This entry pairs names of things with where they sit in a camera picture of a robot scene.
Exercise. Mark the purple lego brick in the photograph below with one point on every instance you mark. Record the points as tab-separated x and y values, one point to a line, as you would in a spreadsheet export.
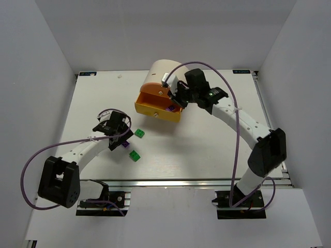
125	144
171	108

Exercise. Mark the green lego brick lower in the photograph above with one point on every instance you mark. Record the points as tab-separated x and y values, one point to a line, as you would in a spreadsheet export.
134	156

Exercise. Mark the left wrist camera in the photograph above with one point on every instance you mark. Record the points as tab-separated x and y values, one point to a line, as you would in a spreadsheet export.
104	117

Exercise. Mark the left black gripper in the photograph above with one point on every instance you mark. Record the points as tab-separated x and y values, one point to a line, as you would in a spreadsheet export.
118	138

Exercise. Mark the cream drawer cabinet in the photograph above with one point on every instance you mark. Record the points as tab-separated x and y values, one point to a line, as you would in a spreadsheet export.
164	66

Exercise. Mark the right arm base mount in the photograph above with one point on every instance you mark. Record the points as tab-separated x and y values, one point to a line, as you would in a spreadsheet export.
248	210

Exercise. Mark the aluminium rail front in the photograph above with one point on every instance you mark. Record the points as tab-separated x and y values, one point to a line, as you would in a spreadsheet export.
167	183

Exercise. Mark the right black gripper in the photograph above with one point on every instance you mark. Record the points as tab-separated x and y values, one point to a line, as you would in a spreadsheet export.
179	95

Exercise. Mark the green lego brick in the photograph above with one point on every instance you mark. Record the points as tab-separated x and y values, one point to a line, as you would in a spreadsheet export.
139	133
134	156

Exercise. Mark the orange top drawer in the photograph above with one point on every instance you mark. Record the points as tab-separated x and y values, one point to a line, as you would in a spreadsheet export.
155	89

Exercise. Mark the green lego brick middle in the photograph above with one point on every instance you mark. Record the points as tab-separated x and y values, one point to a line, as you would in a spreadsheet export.
139	133

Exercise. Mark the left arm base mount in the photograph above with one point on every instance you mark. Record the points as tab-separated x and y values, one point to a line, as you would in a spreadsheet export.
99	198

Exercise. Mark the yellow drawer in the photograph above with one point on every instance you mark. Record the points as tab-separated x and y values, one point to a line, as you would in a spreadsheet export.
154	106

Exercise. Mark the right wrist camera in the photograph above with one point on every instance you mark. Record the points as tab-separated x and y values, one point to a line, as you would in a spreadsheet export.
169	81

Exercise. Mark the blue label left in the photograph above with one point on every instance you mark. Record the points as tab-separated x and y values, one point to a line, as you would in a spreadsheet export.
88	73

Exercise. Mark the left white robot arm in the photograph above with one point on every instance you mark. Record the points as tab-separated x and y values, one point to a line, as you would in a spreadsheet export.
60	179

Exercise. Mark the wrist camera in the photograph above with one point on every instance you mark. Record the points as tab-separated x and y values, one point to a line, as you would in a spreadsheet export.
169	81
104	117

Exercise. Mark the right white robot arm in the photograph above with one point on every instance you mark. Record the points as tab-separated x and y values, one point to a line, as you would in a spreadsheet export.
268	146

